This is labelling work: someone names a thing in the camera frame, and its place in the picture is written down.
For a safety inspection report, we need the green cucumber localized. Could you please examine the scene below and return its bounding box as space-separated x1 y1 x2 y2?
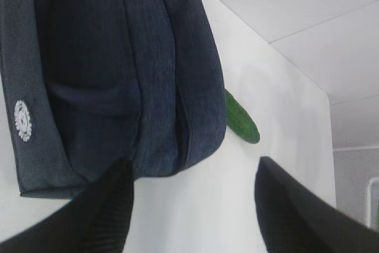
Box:
225 89 261 144

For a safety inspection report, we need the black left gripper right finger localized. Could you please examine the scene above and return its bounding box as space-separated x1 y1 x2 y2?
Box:
255 156 378 252

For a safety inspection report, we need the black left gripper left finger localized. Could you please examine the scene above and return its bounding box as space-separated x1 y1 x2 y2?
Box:
1 159 133 252

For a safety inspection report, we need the dark navy fabric bag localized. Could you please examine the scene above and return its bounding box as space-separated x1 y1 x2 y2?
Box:
1 0 226 198

